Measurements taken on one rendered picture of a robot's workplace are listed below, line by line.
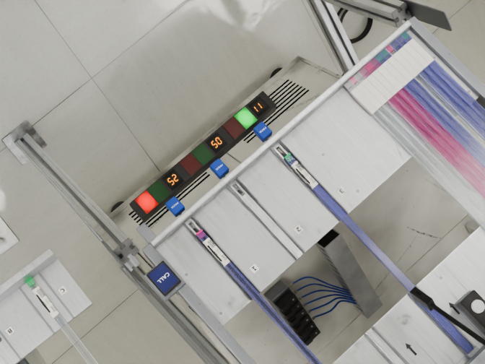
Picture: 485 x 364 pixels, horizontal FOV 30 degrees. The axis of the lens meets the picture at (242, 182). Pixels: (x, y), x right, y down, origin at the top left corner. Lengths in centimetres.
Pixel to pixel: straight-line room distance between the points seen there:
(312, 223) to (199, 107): 86
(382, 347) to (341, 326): 53
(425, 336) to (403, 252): 55
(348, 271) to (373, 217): 14
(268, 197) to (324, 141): 15
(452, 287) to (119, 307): 119
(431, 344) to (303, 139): 45
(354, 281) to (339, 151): 44
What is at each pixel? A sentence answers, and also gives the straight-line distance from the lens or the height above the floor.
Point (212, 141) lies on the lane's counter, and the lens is 173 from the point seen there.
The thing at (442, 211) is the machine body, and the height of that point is 62.
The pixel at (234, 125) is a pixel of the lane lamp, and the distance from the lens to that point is 174.
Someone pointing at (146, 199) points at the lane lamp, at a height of 65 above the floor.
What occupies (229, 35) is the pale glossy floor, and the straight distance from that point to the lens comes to 246.
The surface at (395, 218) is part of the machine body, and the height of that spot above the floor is 62.
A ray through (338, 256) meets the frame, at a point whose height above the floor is 66.
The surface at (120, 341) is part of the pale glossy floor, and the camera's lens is 268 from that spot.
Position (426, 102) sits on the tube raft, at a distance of 177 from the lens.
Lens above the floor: 207
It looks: 52 degrees down
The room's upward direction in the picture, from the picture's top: 126 degrees clockwise
